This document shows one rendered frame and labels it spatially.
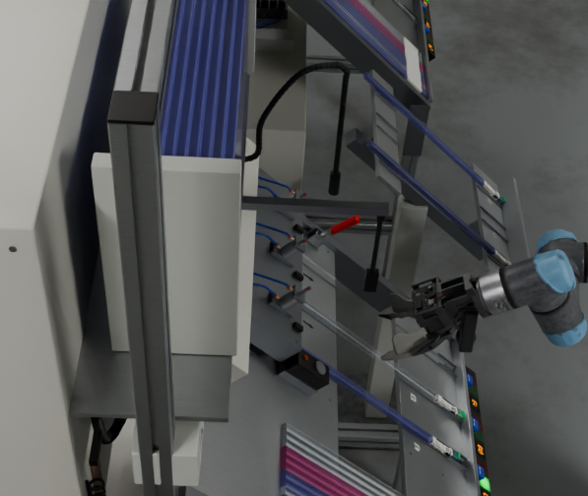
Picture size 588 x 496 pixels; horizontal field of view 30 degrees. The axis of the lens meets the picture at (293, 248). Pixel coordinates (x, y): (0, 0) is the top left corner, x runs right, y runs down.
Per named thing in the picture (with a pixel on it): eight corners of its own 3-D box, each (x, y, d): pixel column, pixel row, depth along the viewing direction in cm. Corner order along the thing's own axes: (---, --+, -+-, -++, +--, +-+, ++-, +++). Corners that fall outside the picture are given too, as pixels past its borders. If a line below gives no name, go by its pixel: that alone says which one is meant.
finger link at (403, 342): (368, 343, 191) (411, 313, 191) (384, 362, 195) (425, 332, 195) (375, 354, 189) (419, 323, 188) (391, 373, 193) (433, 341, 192)
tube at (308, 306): (458, 413, 217) (463, 411, 216) (459, 419, 216) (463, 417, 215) (285, 289, 190) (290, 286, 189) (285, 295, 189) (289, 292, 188)
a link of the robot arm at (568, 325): (589, 297, 198) (567, 259, 192) (591, 345, 190) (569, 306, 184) (548, 307, 201) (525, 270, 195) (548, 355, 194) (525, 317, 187)
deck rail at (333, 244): (433, 346, 234) (457, 335, 230) (434, 353, 232) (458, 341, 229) (192, 163, 196) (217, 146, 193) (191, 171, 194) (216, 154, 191)
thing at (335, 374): (453, 455, 207) (460, 452, 207) (454, 462, 206) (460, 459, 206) (270, 330, 180) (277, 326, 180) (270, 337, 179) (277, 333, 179)
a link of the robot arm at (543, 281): (581, 301, 183) (563, 269, 178) (520, 321, 187) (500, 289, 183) (575, 269, 189) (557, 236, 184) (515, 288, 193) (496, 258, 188)
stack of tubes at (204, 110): (247, 83, 178) (250, -64, 159) (230, 327, 143) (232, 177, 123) (169, 79, 178) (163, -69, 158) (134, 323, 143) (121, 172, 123)
